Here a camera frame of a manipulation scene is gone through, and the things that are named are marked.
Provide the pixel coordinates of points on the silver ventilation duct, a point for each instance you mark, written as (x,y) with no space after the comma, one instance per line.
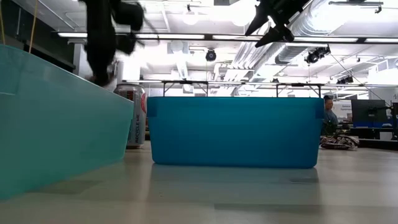
(314,21)

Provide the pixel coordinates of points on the black ceiling bracket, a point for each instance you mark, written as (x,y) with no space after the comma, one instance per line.
(186,82)
(298,84)

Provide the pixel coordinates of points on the dark teal plastic bin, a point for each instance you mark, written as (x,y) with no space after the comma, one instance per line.
(233,133)

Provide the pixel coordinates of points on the dark Hershey's candy bar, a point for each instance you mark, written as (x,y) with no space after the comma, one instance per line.
(339,142)

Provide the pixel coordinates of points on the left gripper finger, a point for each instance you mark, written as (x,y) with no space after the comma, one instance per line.
(128,42)
(101,56)

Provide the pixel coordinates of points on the person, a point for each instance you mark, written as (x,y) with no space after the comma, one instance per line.
(329,118)

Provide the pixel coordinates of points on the light green plastic bin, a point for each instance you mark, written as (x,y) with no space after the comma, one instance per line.
(56,124)

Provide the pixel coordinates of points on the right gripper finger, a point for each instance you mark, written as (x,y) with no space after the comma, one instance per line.
(278,35)
(259,21)

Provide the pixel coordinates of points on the black aluminium table frame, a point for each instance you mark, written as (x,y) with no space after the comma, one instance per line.
(379,143)

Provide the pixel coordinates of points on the black ceiling spotlight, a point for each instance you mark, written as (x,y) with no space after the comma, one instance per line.
(211,56)
(312,57)

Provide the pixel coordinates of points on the black computer monitor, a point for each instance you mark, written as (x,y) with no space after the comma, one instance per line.
(368,112)

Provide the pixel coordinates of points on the silver soda can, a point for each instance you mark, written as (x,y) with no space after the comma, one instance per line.
(136,118)

